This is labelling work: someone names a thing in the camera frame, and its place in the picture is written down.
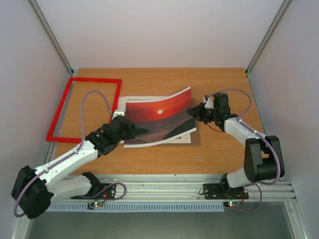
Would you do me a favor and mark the small circuit board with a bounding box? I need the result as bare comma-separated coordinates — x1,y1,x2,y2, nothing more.
224,201,243,208
87,202,104,210

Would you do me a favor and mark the purple cable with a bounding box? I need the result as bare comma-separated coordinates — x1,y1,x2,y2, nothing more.
206,88,281,212
13,90,127,219

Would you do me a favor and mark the left small circuit board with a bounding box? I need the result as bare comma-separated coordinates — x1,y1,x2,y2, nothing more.
87,202,104,210

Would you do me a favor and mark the red sunset photo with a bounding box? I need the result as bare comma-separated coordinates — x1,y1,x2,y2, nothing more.
124,87,196,148

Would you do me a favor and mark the red picture frame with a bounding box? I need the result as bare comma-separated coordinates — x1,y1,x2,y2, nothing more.
45,77,123,143

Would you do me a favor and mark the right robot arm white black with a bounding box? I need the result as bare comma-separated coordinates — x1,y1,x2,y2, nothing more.
187,93,285,200

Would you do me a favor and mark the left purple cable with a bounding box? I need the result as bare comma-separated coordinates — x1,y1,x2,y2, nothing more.
13,90,127,219

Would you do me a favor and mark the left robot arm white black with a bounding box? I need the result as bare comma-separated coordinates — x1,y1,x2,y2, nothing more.
11,116,135,219

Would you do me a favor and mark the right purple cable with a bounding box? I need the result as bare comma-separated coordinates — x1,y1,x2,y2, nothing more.
206,88,281,212

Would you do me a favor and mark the aluminium front rail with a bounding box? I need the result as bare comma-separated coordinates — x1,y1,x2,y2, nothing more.
49,174,296,204

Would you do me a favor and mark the aluminium corner post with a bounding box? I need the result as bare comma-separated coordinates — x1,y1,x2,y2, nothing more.
28,0,74,76
245,0,293,77

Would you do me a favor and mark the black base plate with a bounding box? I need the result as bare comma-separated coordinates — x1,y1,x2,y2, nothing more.
71,183,116,200
203,183,249,200

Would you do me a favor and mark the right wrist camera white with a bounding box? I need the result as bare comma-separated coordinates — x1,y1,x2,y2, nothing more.
203,95,214,109

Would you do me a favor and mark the left aluminium corner post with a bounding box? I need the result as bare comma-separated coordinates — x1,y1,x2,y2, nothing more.
28,0,74,76

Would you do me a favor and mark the white mat board with glass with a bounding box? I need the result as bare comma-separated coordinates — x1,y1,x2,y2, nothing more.
117,96,191,144

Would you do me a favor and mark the right small circuit board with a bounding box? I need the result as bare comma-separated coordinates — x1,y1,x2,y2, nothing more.
224,201,243,208

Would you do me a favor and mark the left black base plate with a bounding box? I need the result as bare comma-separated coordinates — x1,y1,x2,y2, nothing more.
71,183,116,200

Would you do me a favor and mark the right aluminium corner post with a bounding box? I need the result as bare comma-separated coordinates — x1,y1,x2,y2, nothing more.
245,0,293,77

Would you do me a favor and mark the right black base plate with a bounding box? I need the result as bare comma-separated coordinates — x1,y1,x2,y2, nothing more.
203,183,249,200

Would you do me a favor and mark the grey slotted cable duct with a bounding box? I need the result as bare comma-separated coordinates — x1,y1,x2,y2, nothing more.
47,202,224,213

